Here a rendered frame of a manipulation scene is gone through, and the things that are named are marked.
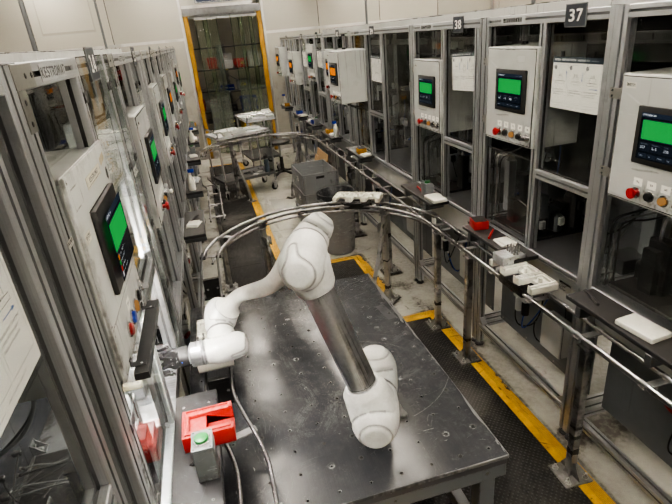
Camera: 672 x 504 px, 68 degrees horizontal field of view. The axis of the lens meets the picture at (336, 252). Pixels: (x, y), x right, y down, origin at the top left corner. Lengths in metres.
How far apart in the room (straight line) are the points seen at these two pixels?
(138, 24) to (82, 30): 0.90
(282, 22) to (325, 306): 8.78
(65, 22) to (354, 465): 9.13
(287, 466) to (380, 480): 0.32
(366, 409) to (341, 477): 0.26
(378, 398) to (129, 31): 8.88
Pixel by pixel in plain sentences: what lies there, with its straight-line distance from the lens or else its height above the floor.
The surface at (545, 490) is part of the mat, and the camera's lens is 2.72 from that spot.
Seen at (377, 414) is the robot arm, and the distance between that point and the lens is 1.67.
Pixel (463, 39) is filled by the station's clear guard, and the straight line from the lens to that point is 3.21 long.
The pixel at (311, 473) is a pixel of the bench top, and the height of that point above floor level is 0.68.
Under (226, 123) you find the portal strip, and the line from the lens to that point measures 10.02.
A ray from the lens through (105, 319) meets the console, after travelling 1.13.
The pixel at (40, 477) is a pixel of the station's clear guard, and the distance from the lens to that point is 0.83.
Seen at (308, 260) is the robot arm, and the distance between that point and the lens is 1.37.
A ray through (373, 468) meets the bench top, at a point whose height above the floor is 0.68.
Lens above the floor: 2.03
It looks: 24 degrees down
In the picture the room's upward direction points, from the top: 5 degrees counter-clockwise
